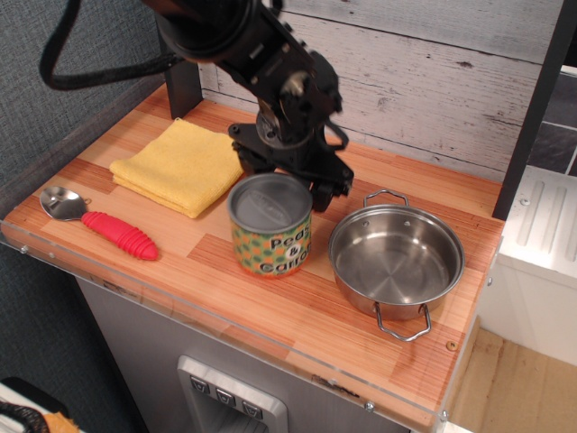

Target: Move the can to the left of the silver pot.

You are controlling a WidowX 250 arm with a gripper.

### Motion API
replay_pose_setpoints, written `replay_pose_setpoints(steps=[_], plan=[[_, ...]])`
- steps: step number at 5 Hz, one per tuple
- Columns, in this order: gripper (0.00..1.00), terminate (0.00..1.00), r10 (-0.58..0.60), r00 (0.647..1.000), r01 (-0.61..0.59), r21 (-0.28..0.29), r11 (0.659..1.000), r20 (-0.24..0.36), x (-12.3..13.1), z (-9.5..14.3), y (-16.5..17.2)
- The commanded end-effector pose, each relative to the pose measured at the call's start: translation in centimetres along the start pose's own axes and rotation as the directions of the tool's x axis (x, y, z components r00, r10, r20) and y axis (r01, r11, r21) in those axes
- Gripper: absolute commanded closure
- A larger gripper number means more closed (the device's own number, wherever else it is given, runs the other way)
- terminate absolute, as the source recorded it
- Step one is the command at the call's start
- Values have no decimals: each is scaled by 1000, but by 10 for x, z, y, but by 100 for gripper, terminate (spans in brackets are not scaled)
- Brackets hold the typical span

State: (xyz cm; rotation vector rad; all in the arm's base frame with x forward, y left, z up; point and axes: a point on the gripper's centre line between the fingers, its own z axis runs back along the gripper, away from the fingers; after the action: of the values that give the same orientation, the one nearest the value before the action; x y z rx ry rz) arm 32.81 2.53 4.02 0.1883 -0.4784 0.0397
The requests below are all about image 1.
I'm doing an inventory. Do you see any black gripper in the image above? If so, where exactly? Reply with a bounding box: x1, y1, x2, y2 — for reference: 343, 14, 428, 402
228, 120, 353, 213

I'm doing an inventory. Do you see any peas and carrots toy can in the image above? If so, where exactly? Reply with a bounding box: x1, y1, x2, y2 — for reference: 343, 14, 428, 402
227, 172, 312, 278

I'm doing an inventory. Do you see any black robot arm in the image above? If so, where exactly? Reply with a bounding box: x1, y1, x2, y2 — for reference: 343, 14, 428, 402
146, 1, 353, 212

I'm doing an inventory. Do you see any stainless steel pot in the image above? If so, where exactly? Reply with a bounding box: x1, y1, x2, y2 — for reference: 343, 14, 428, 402
328, 192, 465, 343

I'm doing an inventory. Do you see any yellow folded cloth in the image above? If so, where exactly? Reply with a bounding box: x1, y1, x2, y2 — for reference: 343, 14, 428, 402
109, 118, 243, 218

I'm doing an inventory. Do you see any white toy sink unit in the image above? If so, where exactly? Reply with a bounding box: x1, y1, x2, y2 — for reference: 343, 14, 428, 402
476, 65, 577, 367

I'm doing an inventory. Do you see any dark vertical post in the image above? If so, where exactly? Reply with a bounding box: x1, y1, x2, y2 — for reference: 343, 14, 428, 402
492, 0, 576, 221

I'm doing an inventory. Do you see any spoon with red handle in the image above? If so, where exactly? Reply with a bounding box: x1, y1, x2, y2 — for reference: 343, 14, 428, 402
40, 186, 159, 261

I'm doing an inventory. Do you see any black braided cable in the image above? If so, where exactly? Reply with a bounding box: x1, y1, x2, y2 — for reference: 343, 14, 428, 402
38, 0, 186, 91

